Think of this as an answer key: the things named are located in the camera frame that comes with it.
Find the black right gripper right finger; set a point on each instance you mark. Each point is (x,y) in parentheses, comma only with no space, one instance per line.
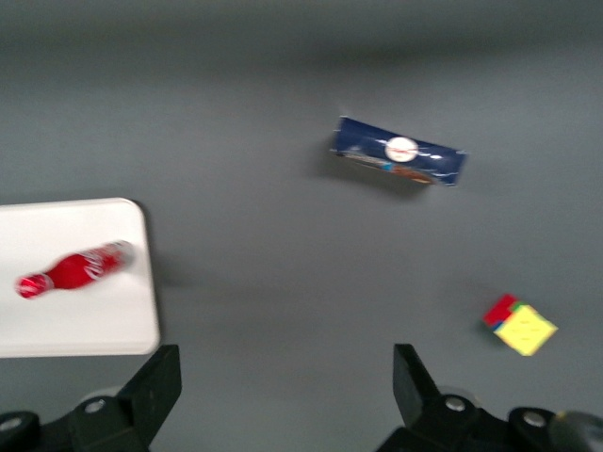
(419,400)

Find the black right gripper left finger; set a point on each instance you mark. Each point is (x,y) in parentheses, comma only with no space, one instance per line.
(141,391)

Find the red coke bottle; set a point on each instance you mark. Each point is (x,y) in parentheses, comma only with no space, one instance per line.
(70,273)

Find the white rectangular tray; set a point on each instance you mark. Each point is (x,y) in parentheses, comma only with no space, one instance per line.
(85,325)

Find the colourful puzzle cube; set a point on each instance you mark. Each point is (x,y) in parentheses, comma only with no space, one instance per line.
(525,329)

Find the dark blue snack box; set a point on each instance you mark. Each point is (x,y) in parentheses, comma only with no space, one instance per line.
(372,146)

